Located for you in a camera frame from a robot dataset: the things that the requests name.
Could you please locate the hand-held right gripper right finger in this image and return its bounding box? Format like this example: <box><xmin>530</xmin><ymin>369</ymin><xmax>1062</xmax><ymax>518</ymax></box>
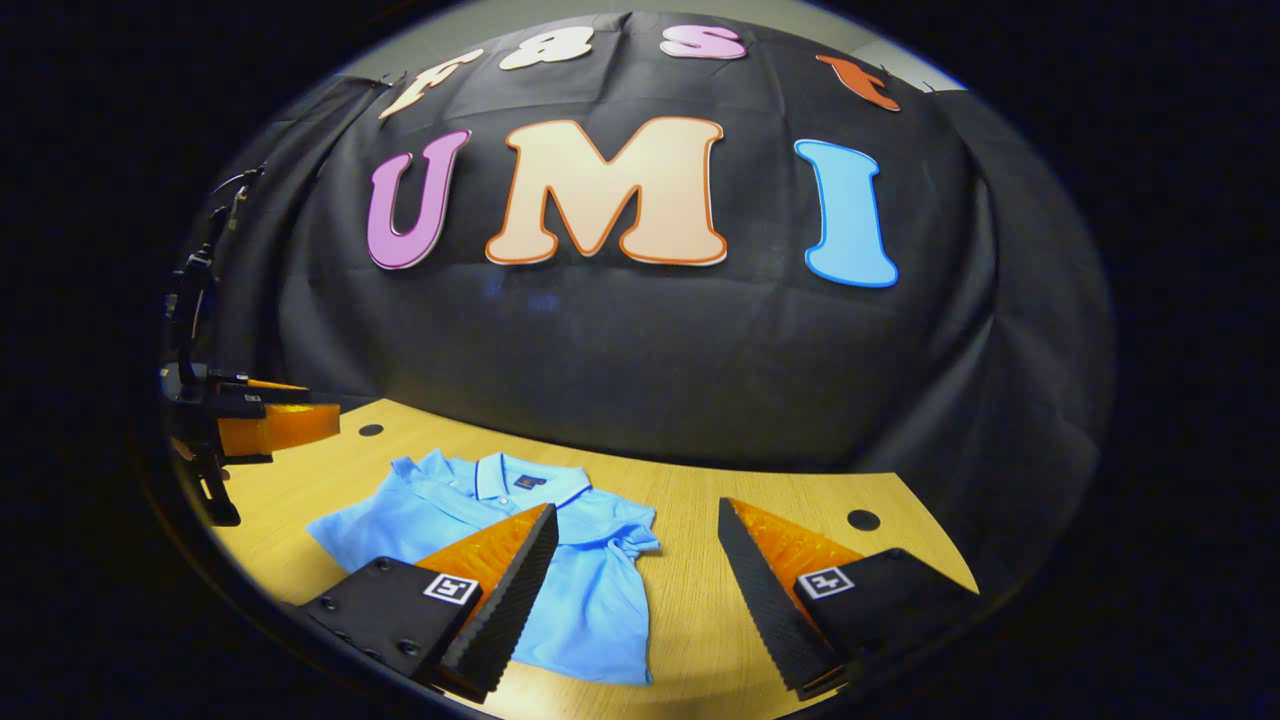
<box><xmin>717</xmin><ymin>497</ymin><xmax>984</xmax><ymax>701</ymax></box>

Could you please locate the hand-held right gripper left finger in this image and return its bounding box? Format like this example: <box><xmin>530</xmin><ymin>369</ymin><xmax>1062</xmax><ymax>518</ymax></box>
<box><xmin>297</xmin><ymin>503</ymin><xmax>561</xmax><ymax>704</ymax></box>

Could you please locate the light blue T-shirt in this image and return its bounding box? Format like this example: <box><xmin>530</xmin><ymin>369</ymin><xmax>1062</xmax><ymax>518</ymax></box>
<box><xmin>306</xmin><ymin>449</ymin><xmax>662</xmax><ymax>687</ymax></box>

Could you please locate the black backdrop cloth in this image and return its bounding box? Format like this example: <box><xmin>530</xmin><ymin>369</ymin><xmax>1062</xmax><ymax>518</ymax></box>
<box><xmin>165</xmin><ymin>12</ymin><xmax>1116</xmax><ymax>601</ymax></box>

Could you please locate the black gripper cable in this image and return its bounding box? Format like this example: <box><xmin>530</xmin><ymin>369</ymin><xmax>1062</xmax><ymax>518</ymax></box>
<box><xmin>205</xmin><ymin>163</ymin><xmax>269</xmax><ymax>233</ymax></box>

